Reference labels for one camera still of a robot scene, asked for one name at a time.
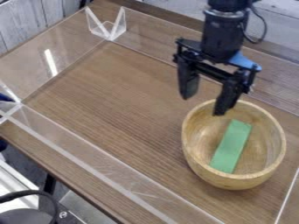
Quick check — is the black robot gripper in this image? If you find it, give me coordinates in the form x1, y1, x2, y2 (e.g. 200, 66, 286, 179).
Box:
172, 8, 262, 116

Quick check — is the green rectangular block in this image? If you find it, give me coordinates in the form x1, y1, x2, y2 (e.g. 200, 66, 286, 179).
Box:
209, 120, 252, 173

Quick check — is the light wooden bowl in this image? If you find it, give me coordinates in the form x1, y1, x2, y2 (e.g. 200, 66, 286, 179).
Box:
181, 100, 286, 191

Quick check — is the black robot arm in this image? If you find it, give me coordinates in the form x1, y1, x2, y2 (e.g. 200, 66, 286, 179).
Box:
172, 0, 262, 116

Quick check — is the blue object at left edge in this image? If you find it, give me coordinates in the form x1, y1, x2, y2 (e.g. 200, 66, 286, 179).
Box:
0, 93, 15, 102

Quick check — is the black table leg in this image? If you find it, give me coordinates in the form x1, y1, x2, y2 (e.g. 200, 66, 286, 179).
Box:
43, 174, 57, 195

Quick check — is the black chair armrest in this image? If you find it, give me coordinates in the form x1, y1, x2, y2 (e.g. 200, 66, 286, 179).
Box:
0, 190, 59, 224

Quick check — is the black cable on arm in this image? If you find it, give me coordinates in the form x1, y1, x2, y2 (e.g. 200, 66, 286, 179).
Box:
240, 3, 268, 45

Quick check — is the clear acrylic tray wall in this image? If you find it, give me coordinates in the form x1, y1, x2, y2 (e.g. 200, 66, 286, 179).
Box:
0, 3, 299, 224

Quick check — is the clear acrylic corner bracket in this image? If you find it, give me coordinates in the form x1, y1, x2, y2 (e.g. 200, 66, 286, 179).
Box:
84, 7, 127, 41

